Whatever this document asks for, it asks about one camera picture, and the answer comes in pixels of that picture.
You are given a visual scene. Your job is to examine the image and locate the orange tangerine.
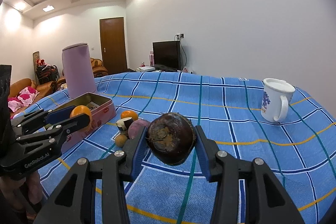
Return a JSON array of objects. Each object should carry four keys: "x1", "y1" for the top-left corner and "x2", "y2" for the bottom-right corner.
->
[
  {"x1": 70, "y1": 105, "x2": 92, "y2": 131},
  {"x1": 120, "y1": 110, "x2": 138, "y2": 121}
]

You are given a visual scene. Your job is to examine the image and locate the small brown longan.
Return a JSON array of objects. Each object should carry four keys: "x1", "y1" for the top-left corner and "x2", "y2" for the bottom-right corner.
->
[{"x1": 115, "y1": 134, "x2": 128, "y2": 148}]

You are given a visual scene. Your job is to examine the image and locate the purple round fruit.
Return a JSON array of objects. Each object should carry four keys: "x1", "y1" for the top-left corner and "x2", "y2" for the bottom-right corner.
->
[{"x1": 127, "y1": 119, "x2": 150, "y2": 139}]

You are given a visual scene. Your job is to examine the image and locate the pink floral cushion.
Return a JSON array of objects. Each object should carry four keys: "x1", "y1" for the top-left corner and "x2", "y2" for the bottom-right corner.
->
[{"x1": 7, "y1": 86, "x2": 39, "y2": 113}]

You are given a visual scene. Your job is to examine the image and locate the brown leather sofa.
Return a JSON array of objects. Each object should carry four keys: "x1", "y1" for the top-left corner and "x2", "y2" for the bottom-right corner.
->
[{"x1": 9, "y1": 58, "x2": 108, "y2": 103}]

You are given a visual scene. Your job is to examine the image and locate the pink metal tin box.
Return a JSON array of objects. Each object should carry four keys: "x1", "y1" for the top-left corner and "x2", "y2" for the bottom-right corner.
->
[{"x1": 47, "y1": 93, "x2": 116, "y2": 153}]

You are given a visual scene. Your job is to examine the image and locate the purple electric kettle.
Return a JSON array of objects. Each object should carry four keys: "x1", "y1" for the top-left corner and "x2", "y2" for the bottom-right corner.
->
[{"x1": 62, "y1": 43, "x2": 96, "y2": 99}]

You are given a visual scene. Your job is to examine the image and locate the blue plaid tablecloth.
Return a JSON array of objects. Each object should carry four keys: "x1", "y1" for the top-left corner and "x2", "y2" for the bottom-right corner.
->
[{"x1": 15, "y1": 71, "x2": 336, "y2": 224}]

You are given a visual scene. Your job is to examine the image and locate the brown wooden door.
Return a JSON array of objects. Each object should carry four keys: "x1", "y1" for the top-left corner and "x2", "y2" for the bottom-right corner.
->
[{"x1": 99, "y1": 17, "x2": 127, "y2": 75}]

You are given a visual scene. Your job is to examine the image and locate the white floral mug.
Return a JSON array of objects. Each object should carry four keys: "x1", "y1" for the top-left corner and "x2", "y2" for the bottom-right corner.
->
[{"x1": 261, "y1": 78, "x2": 295, "y2": 123}]

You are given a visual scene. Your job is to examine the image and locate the black television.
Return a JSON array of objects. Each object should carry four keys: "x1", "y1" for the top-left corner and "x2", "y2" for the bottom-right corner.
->
[{"x1": 153, "y1": 40, "x2": 182, "y2": 71}]

